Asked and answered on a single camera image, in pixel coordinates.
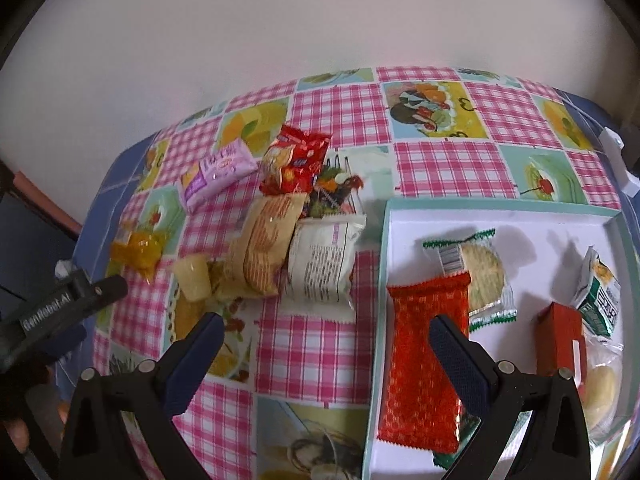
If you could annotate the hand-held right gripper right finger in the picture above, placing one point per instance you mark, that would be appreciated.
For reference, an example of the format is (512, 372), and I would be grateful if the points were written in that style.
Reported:
(460, 365)

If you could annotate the person's left hand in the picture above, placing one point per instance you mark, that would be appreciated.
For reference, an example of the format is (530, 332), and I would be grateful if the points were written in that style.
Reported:
(14, 435)

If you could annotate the round yellow cake clear wrap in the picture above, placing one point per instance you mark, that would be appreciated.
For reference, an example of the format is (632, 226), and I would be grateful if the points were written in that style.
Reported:
(602, 390)

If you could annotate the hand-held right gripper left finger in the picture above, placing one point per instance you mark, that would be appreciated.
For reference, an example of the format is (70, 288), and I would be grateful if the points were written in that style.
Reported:
(197, 360)

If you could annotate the red box with white label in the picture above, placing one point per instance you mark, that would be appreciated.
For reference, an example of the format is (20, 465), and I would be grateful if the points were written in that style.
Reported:
(560, 340)

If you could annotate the orange jelly cup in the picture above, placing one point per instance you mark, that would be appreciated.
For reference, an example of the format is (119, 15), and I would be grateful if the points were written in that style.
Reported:
(140, 252)

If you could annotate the round cracker green packet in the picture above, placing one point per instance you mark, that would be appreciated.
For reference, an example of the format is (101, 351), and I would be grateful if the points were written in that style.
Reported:
(480, 270)

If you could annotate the cream jelly cup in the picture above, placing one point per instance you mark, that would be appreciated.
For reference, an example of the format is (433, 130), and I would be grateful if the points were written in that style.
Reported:
(192, 277)

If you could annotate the brown wooden frame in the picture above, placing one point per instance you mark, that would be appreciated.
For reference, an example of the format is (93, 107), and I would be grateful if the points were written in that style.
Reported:
(50, 195)

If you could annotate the teal tray with white inside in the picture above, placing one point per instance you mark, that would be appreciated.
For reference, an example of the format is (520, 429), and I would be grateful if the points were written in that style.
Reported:
(540, 260)

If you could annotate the white and green snack packet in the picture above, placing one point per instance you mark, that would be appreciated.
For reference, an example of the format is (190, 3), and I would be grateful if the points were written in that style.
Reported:
(600, 295)

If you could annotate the red checkered snack packet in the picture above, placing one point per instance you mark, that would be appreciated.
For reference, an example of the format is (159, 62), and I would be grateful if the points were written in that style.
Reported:
(425, 360)

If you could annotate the orange striped bread packet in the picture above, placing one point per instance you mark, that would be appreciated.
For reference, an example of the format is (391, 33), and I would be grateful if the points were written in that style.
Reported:
(265, 240)

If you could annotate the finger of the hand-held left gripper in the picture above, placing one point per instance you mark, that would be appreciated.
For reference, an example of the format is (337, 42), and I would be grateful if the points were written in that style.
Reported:
(107, 291)

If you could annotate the pink checked printed tablecloth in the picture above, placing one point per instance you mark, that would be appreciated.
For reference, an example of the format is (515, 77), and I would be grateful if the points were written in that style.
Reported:
(450, 160)

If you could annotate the purple snack packet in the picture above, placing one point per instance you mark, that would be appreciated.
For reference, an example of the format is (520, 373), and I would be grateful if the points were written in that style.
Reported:
(215, 170)

